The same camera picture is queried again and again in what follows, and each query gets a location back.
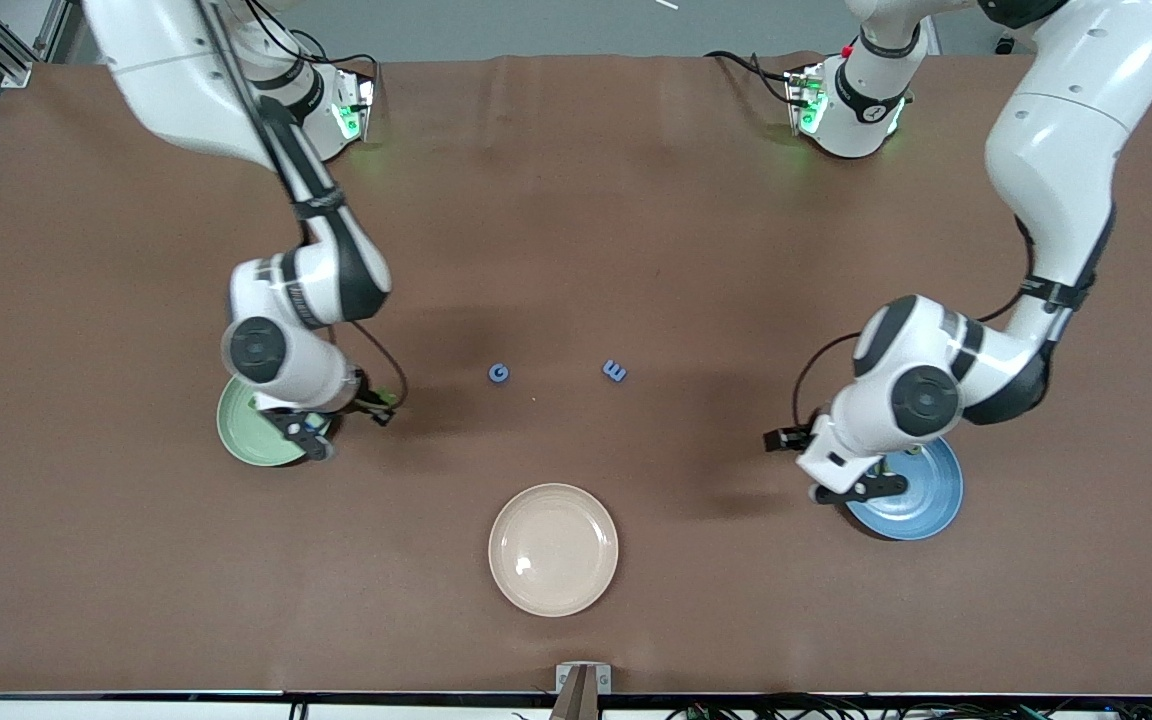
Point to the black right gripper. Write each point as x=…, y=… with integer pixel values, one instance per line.
x=367, y=396

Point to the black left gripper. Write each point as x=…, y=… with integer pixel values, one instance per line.
x=793, y=437

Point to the blue letter G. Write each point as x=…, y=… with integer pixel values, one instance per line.
x=491, y=374

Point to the blue letter E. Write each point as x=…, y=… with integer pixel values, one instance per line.
x=614, y=371

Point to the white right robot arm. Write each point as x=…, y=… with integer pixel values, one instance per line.
x=176, y=80

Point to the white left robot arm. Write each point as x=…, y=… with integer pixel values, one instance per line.
x=1076, y=130

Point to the green plate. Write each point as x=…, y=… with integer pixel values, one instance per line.
x=251, y=435

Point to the blue plate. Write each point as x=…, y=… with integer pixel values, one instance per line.
x=921, y=500

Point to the brown table cover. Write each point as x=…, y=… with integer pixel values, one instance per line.
x=636, y=250

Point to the beige plate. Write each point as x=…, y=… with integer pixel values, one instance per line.
x=553, y=550

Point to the office chair base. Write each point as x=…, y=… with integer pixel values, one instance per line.
x=1006, y=43

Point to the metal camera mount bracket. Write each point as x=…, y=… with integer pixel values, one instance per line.
x=566, y=680

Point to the aluminium frame profile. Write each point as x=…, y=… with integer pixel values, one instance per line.
x=11, y=68

